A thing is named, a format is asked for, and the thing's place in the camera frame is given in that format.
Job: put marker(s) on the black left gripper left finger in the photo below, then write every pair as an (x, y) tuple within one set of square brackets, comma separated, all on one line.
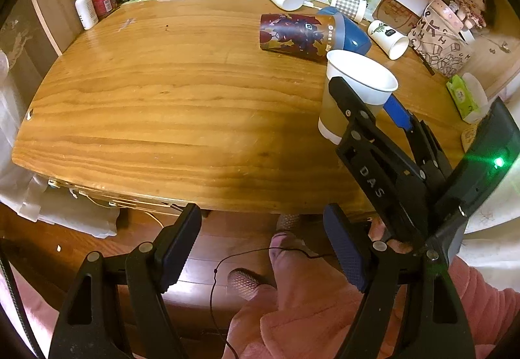
[(90, 324)]

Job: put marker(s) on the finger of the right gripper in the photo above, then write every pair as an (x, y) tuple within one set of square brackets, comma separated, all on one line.
[(380, 167)]

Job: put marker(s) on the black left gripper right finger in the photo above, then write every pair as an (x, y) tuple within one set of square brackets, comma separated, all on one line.
[(434, 324)]

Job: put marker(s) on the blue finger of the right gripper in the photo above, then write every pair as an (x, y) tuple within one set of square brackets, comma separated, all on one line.
[(426, 150)]

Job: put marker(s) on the paper cup with brown sleeve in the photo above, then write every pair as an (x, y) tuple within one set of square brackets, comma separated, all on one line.
[(370, 80)]

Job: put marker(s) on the white cup with leaf print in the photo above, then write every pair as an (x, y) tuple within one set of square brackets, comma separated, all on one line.
[(392, 42)]

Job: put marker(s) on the blue cup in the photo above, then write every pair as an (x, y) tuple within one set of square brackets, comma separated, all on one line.
[(348, 35)]

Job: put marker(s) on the dark floral paper cup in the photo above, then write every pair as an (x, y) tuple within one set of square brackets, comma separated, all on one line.
[(309, 37)]

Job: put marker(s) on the checkered paper cup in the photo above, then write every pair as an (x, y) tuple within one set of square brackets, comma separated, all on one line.
[(353, 9)]

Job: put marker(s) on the green tissue pack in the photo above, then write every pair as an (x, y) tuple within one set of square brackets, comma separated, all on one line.
[(469, 97)]

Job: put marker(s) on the printed canvas tote bag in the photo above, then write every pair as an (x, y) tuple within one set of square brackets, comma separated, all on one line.
[(443, 50)]

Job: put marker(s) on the white cloth under table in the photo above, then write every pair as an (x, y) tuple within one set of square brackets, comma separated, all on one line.
[(28, 194)]

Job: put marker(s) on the pink round box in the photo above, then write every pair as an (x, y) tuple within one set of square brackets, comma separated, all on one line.
[(445, 13)]

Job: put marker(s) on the brown paper bag red print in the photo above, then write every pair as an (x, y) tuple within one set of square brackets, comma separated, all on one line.
[(396, 16)]

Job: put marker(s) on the small doll with dark hair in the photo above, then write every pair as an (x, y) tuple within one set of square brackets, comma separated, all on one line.
[(477, 14)]

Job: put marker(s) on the white lotion bottle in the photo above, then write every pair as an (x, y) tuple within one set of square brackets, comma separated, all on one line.
[(87, 14)]

